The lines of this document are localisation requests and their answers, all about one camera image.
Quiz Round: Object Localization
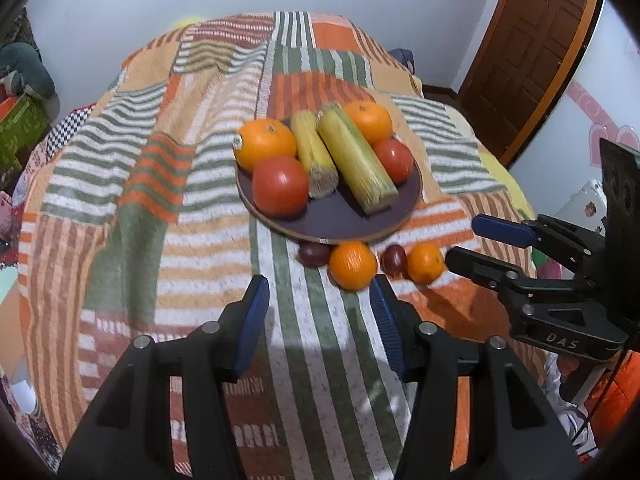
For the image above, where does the dark blue bag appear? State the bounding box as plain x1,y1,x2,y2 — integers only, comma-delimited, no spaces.
390,48,417,75

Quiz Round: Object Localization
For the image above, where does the small orange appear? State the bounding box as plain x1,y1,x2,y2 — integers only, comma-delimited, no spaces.
328,241,378,291
406,242,446,285

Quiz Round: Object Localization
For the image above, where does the dark purple plate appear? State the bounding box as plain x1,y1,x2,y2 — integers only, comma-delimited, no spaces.
235,115,422,246

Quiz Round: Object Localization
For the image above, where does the dark red plum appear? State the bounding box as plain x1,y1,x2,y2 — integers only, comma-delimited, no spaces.
298,241,331,267
381,244,407,277

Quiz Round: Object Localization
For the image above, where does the corn cob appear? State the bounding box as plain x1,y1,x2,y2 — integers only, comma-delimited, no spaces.
316,102,399,215
291,111,341,198

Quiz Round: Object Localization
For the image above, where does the red tomato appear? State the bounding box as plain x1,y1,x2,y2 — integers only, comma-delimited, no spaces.
372,139,415,184
251,156,310,217

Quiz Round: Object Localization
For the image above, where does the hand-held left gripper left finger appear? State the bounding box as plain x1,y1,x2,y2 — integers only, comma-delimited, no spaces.
57,275,271,480

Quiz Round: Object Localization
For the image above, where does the checkered quilt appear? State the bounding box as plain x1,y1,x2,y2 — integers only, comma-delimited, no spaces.
47,104,97,153

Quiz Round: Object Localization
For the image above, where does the white wardrobe door with hearts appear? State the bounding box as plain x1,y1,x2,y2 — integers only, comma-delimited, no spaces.
507,0,640,226

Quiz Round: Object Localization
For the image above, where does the grey plush toy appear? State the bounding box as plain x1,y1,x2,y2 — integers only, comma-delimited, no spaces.
0,42,61,113

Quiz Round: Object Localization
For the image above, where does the green storage box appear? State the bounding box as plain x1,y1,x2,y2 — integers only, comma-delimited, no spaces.
0,94,51,173

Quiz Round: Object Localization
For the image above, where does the striped patchwork blanket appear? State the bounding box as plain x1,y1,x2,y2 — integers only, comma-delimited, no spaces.
17,10,551,480

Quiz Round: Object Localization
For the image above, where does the brown wooden door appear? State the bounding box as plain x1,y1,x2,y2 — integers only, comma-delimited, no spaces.
459,0,603,168

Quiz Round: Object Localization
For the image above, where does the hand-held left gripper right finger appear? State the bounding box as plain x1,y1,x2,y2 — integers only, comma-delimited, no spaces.
369,275,583,480

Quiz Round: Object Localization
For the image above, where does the large orange with sticker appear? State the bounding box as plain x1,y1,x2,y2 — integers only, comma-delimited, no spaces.
233,118,298,173

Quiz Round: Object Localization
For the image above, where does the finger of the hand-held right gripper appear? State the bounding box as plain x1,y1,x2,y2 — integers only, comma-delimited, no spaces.
472,214,607,274
445,246,629,361

